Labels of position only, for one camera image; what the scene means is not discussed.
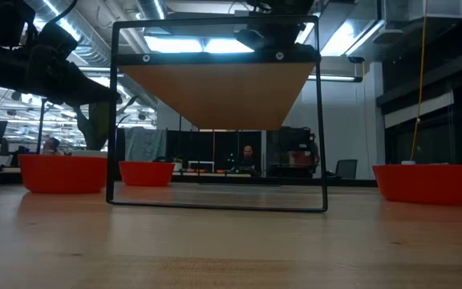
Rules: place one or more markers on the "red plastic mini bowl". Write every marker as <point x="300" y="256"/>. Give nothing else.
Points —
<point x="425" y="186"/>
<point x="62" y="176"/>
<point x="147" y="174"/>

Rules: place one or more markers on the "person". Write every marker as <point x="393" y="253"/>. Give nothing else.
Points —
<point x="52" y="145"/>
<point x="248" y="158"/>

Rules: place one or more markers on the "slanted ceiling light panel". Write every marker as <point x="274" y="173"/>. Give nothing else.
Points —
<point x="343" y="40"/>

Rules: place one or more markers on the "narrow ceiling light strip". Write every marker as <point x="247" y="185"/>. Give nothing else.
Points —
<point x="335" y="78"/>

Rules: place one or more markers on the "grey cloth cover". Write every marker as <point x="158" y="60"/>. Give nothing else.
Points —
<point x="144" y="144"/>

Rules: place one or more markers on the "black-framed wooden shelf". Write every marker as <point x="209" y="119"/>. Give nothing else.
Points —
<point x="223" y="96"/>

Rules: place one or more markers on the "wide ceiling light panel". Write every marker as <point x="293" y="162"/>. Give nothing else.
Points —
<point x="175" y="44"/>

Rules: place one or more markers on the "black equipment rack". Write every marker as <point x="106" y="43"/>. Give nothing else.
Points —
<point x="287" y="140"/>

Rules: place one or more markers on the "grey ceiling pipe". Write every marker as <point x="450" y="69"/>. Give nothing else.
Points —
<point x="151" y="8"/>

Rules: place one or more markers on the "black partition cabinet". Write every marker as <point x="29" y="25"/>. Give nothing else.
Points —
<point x="191" y="146"/>

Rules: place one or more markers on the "white framed box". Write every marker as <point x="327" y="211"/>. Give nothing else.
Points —
<point x="201" y="166"/>

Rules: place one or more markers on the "dark office chair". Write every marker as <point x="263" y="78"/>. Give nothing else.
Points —
<point x="346" y="168"/>

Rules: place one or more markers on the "white ceiling box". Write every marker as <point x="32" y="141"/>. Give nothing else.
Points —
<point x="435" y="8"/>

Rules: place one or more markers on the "pale green cup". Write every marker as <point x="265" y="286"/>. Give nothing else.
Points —
<point x="408" y="162"/>

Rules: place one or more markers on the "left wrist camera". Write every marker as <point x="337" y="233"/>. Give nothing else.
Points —
<point x="56" y="40"/>

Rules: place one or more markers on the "silver ventilation duct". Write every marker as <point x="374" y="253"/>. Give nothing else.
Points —
<point x="94" y="50"/>

